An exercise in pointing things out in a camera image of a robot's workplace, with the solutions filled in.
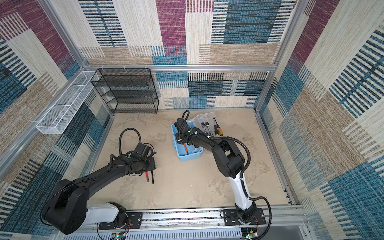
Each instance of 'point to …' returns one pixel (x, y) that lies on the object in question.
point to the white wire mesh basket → (55, 120)
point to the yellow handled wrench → (207, 124)
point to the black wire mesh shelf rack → (127, 90)
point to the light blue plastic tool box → (194, 152)
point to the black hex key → (152, 178)
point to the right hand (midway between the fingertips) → (182, 137)
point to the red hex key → (147, 176)
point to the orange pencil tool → (186, 149)
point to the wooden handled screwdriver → (220, 130)
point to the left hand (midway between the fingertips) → (152, 163)
